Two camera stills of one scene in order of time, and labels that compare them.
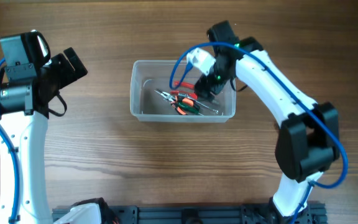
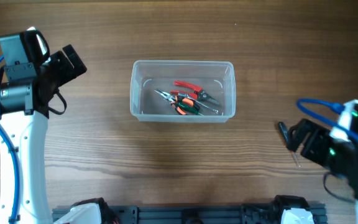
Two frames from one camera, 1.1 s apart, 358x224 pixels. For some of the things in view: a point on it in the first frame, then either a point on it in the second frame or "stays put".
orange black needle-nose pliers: x=175 y=101 stays put
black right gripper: x=216 y=85 → x=312 y=150
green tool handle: x=189 y=108 stays put
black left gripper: x=69 y=74 stays put
